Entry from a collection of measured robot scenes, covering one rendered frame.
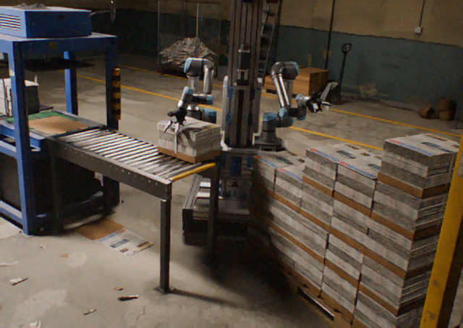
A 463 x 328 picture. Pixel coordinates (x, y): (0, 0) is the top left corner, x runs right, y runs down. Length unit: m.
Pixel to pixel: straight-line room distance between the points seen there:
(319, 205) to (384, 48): 7.17
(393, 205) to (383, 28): 7.58
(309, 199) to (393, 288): 0.78
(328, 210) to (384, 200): 0.46
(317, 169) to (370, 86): 7.20
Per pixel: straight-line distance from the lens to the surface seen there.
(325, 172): 3.03
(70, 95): 4.93
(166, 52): 11.54
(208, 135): 3.51
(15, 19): 4.17
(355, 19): 10.28
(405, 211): 2.65
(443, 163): 2.63
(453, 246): 2.30
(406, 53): 9.92
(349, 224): 2.96
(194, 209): 4.12
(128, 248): 4.00
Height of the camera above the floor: 1.98
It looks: 19 degrees down
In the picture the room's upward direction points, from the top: 4 degrees clockwise
